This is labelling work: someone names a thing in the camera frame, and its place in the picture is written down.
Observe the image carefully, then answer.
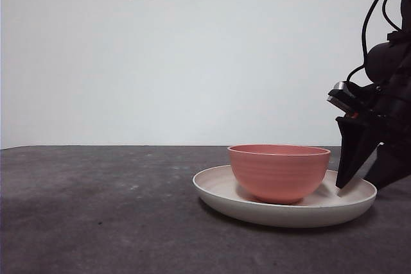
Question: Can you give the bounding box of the red ribbed bowl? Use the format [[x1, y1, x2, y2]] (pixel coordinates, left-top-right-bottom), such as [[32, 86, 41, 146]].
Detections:
[[227, 144, 331, 205]]

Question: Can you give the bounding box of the long black cable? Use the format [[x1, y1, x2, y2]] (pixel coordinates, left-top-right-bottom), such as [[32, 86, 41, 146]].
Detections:
[[345, 0, 406, 83]]

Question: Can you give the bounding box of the looped black cable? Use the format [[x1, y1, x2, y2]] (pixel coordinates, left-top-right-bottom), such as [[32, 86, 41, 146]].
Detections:
[[382, 0, 411, 31]]

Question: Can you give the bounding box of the white round plate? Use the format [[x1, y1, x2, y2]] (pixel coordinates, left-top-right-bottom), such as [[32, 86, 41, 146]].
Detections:
[[192, 164, 378, 228]]

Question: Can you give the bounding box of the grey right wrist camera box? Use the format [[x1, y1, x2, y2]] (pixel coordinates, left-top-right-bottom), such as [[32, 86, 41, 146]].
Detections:
[[327, 80, 359, 115]]

